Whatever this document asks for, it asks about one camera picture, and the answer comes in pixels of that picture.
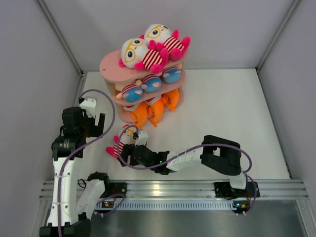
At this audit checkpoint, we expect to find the white glasses plush face up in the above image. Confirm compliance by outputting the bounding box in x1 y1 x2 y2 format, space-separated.
105 124 138 159

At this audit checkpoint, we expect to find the orange shark plush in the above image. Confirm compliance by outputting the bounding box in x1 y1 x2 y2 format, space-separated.
145 95 166 127
163 89 179 111
131 102 149 129

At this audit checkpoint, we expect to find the boy doll plush large head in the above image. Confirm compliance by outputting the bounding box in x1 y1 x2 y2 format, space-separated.
115 82 143 102

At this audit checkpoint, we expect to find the white plush face down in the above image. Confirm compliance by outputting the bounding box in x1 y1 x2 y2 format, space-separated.
118 38 169 74

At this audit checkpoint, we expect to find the white glasses plush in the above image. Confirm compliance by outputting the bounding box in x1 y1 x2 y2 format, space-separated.
140 24 191 61

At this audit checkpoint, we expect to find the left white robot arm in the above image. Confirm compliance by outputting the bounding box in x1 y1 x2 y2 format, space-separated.
39 107 112 237

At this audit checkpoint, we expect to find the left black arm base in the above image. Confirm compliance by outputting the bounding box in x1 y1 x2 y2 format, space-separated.
87 172 127 198

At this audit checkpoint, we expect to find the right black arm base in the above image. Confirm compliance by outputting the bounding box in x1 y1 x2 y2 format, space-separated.
214 181 260 199

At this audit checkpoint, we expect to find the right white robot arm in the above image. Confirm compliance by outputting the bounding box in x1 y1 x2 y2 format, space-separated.
118 131 249 196

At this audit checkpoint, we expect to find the pink three-tier shelf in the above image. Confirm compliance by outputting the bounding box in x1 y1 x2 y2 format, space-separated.
99 50 186 123

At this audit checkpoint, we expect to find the orange shark plush in shelf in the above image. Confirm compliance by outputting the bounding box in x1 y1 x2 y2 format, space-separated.
163 89 179 111

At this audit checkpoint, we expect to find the boy doll plush shelf right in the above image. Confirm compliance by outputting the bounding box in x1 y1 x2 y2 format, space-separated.
161 66 181 83

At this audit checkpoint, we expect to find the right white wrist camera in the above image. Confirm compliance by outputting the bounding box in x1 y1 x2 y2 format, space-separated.
133 130 149 146

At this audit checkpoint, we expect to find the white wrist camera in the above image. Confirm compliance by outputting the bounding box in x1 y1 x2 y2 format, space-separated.
133 130 149 146
79 98 97 118

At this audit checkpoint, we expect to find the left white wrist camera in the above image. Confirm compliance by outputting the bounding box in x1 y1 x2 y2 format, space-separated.
79 98 97 118

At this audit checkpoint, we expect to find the white slotted cable duct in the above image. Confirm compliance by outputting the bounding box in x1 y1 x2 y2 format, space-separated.
95 200 237 211

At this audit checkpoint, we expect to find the aluminium front rail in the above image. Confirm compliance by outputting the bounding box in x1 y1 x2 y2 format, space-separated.
39 179 308 198

